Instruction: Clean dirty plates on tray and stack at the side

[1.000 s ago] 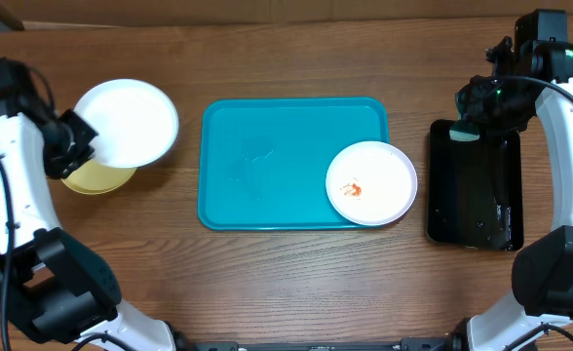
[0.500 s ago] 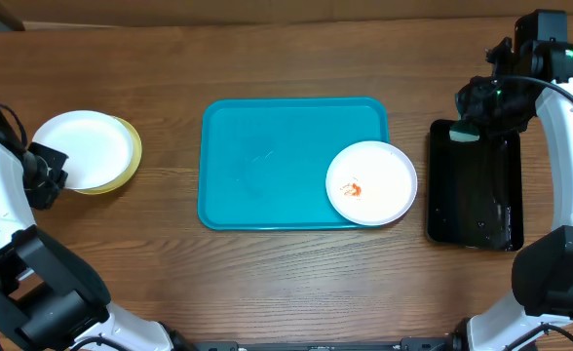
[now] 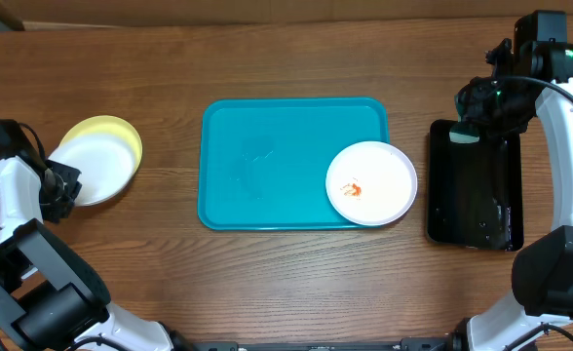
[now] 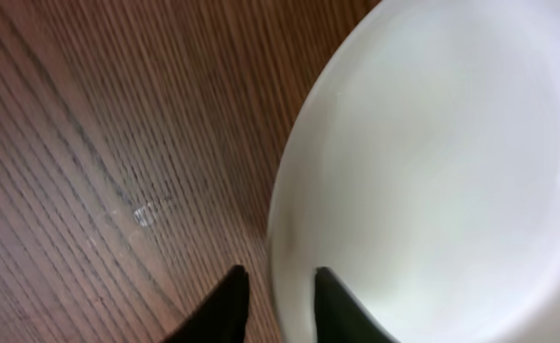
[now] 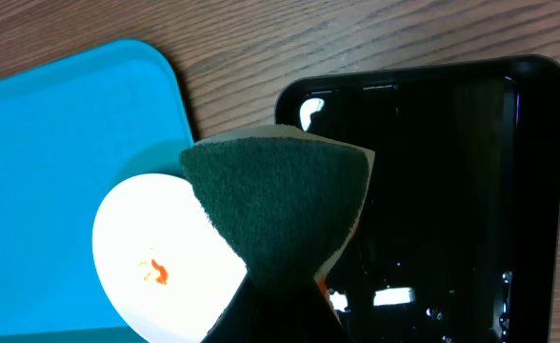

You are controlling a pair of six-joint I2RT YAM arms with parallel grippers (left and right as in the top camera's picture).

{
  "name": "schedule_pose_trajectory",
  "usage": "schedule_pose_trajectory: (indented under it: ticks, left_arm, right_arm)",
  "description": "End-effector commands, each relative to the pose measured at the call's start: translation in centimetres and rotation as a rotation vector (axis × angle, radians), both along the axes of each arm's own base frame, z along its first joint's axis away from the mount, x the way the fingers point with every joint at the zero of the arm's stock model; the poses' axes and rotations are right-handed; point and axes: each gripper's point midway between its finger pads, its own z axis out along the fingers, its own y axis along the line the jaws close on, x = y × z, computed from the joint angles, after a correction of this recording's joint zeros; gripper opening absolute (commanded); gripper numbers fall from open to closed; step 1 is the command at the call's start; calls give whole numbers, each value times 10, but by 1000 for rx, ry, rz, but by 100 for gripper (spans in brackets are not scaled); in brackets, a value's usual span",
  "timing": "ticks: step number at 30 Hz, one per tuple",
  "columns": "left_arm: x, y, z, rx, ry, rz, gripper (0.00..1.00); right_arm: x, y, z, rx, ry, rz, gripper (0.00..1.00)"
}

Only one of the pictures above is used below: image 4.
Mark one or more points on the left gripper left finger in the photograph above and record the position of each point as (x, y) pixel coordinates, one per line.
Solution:
(222, 316)

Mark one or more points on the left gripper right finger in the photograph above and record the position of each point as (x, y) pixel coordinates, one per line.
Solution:
(338, 317)

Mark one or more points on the white plate top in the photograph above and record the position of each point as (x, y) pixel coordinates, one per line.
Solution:
(424, 170)

